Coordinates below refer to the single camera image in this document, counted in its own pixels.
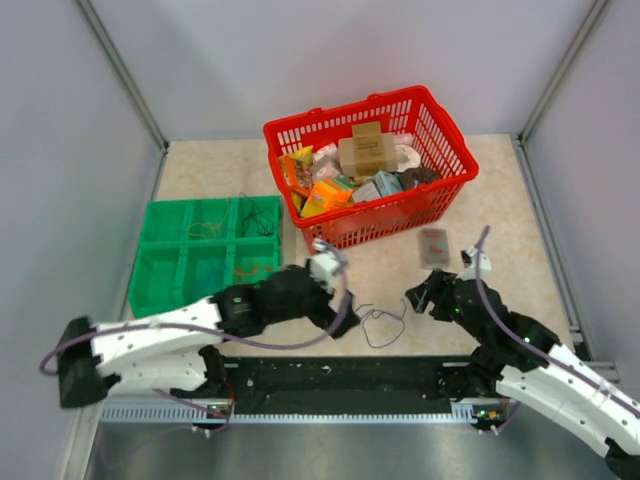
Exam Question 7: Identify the grey packaged sponge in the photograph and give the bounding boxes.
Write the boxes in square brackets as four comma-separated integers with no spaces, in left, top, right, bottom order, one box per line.
[418,228,451,268]

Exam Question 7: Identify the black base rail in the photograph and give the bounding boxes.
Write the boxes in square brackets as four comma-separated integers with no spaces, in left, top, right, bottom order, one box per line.
[197,356,495,415]

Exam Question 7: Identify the red plastic shopping basket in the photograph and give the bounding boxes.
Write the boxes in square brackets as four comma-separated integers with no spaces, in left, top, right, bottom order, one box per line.
[263,85,479,249]

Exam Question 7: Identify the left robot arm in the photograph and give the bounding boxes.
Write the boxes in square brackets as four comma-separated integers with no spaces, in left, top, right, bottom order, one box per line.
[55,263,360,409]

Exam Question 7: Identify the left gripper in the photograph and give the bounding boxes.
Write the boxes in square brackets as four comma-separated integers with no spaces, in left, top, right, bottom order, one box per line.
[267,270,358,337]

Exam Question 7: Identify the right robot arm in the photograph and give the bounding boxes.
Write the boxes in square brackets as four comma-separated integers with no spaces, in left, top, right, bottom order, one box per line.
[405,269,639,479]

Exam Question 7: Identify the brown cardboard box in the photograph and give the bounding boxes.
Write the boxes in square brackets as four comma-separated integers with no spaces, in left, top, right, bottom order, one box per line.
[338,121,397,177]

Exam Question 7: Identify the green compartment tray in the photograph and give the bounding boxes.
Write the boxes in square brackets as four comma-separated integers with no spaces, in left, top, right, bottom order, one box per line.
[128,194,282,318]

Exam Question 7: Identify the dark brown round pastry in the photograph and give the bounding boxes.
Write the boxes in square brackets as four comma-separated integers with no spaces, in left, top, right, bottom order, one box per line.
[400,167,441,190]

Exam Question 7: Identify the black wire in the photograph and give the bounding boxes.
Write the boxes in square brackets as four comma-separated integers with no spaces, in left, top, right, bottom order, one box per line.
[236,192,277,239]

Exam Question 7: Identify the teal small box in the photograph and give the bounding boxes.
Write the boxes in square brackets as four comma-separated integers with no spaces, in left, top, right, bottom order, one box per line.
[373,171,404,197]

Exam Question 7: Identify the yellow wire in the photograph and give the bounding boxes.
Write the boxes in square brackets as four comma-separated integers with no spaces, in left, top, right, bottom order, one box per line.
[186,199,234,239]

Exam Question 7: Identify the yellow snack bag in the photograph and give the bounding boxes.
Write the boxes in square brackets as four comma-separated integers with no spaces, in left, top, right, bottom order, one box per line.
[279,146,314,198]

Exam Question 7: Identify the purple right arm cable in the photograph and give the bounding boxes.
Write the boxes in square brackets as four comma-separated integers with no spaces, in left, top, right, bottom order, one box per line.
[472,225,640,431]

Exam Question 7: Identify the orange wire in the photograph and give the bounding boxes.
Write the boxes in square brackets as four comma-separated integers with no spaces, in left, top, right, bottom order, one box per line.
[233,263,275,281]

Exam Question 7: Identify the orange snack box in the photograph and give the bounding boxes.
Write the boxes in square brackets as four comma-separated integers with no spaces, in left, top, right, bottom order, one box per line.
[300,180,353,218]

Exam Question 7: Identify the white tape roll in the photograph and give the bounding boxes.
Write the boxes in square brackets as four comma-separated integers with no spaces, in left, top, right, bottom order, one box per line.
[395,144,421,172]

